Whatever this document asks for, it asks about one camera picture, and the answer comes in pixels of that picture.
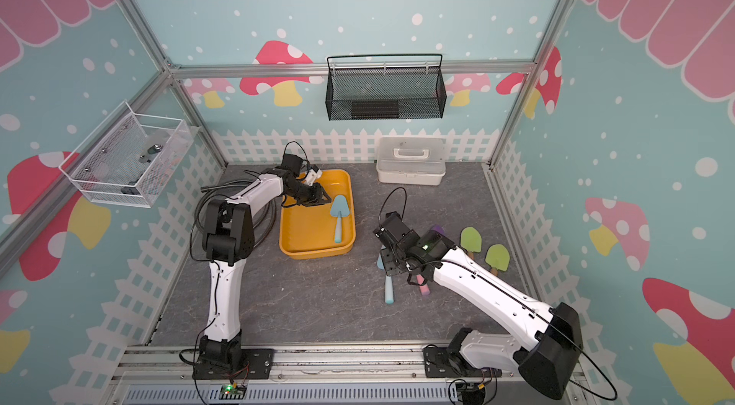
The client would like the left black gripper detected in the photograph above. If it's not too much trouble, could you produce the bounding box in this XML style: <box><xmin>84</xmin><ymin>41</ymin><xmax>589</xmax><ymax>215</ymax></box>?
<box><xmin>284</xmin><ymin>179</ymin><xmax>331</xmax><ymax>206</ymax></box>

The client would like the light blue shovel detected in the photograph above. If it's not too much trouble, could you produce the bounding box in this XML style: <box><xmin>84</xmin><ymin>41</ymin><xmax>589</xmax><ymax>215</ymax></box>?
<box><xmin>330</xmin><ymin>194</ymin><xmax>350</xmax><ymax>243</ymax></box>
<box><xmin>377</xmin><ymin>255</ymin><xmax>394</xmax><ymax>305</ymax></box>

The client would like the purple shovel pink handle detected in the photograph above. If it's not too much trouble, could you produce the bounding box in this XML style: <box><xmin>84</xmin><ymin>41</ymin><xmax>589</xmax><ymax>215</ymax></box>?
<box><xmin>432</xmin><ymin>225</ymin><xmax>446</xmax><ymax>236</ymax></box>
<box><xmin>416</xmin><ymin>275</ymin><xmax>431</xmax><ymax>296</ymax></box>

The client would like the green shovel wooden handle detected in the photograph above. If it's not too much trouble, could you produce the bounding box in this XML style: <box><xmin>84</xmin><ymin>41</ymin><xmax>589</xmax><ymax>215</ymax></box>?
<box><xmin>485</xmin><ymin>243</ymin><xmax>510</xmax><ymax>276</ymax></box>
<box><xmin>459</xmin><ymin>227</ymin><xmax>482</xmax><ymax>261</ymax></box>

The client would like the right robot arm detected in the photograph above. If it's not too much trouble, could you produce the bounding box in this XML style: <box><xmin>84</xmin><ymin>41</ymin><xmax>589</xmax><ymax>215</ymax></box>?
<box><xmin>373</xmin><ymin>212</ymin><xmax>583</xmax><ymax>399</ymax></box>

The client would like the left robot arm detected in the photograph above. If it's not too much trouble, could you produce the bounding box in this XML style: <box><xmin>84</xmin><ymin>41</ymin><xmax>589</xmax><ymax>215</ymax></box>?
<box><xmin>195</xmin><ymin>169</ymin><xmax>331</xmax><ymax>374</ymax></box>

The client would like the white plastic storage case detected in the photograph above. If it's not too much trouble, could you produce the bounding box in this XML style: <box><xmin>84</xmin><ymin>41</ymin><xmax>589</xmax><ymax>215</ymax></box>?
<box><xmin>376</xmin><ymin>136</ymin><xmax>447</xmax><ymax>186</ymax></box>

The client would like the yellow plastic tray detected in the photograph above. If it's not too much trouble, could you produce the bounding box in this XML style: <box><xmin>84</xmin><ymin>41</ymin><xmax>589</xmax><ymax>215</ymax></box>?
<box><xmin>279</xmin><ymin>169</ymin><xmax>356</xmax><ymax>260</ymax></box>

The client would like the green circuit board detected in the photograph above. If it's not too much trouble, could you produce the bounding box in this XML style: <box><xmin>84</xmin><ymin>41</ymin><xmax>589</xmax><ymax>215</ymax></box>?
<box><xmin>218</xmin><ymin>384</ymin><xmax>247</xmax><ymax>400</ymax></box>

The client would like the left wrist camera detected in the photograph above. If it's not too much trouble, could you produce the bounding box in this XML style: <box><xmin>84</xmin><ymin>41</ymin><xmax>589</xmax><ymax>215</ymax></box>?
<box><xmin>302</xmin><ymin>169</ymin><xmax>323</xmax><ymax>187</ymax></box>

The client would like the black wire mesh basket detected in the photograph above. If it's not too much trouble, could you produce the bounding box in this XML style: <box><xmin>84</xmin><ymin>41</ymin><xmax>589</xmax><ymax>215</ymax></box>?
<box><xmin>325</xmin><ymin>53</ymin><xmax>448</xmax><ymax>121</ymax></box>

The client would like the black looped cable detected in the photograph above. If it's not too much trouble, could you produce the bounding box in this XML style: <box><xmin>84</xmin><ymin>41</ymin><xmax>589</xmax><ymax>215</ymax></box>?
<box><xmin>188</xmin><ymin>177</ymin><xmax>279</xmax><ymax>263</ymax></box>

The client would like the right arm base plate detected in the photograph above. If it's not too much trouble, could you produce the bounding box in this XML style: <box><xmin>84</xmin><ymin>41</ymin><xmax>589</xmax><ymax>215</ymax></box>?
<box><xmin>422</xmin><ymin>344</ymin><xmax>503</xmax><ymax>380</ymax></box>

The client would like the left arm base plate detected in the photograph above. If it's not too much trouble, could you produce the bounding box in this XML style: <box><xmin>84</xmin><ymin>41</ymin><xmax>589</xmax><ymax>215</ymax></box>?
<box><xmin>193</xmin><ymin>347</ymin><xmax>276</xmax><ymax>380</ymax></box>

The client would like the white wire mesh basket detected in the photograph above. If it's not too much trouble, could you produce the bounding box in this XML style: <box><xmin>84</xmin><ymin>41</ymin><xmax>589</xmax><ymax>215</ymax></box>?
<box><xmin>59</xmin><ymin>102</ymin><xmax>195</xmax><ymax>208</ymax></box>

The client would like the aluminium front rail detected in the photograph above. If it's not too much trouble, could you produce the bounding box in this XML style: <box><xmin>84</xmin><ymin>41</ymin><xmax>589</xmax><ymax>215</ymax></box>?
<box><xmin>108</xmin><ymin>343</ymin><xmax>587</xmax><ymax>389</ymax></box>

